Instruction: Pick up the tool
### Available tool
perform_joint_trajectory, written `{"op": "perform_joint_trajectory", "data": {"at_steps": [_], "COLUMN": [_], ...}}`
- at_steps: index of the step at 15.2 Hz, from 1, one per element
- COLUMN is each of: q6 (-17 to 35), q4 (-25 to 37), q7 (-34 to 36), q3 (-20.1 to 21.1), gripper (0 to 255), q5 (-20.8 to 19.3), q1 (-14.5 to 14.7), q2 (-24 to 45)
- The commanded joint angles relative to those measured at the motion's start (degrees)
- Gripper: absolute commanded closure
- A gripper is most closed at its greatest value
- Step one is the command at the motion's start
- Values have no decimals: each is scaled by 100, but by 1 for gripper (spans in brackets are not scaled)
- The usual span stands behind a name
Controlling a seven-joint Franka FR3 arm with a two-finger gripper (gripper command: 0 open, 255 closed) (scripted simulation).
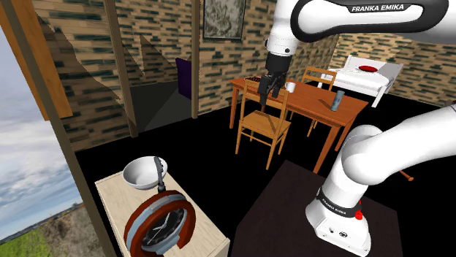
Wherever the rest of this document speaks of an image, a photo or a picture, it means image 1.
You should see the brown wooden dining table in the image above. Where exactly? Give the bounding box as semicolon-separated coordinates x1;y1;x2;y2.
227;76;370;175

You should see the grey kitchen tool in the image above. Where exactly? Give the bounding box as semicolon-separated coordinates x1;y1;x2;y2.
152;156;168;193

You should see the grey-blue tall cup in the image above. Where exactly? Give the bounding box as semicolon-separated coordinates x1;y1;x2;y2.
330;90;346;112

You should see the dark purple block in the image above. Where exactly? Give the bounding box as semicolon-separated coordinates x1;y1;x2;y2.
175;57;194;101

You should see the white bed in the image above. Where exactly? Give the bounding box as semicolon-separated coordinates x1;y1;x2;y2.
316;54;405;109

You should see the light wooden chair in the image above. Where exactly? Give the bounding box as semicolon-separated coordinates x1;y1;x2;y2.
235;79;292;171
287;65;338;138

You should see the red and blue round clock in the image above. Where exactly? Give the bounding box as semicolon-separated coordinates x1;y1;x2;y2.
122;189;198;257

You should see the white bowl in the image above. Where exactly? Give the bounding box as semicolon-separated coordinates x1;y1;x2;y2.
122;156;169;191

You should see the dark robot stand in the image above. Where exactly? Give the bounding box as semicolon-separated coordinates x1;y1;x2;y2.
230;159;404;257

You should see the pale wooden cabinet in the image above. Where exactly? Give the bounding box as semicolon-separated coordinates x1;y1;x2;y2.
94;169;232;257

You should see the framed grey wall picture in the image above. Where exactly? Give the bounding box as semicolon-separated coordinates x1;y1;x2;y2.
202;0;248;41

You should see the brown wooden stick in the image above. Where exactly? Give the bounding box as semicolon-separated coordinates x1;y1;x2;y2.
398;169;415;183

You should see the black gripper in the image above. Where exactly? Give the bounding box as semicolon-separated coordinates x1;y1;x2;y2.
258;52;292;107

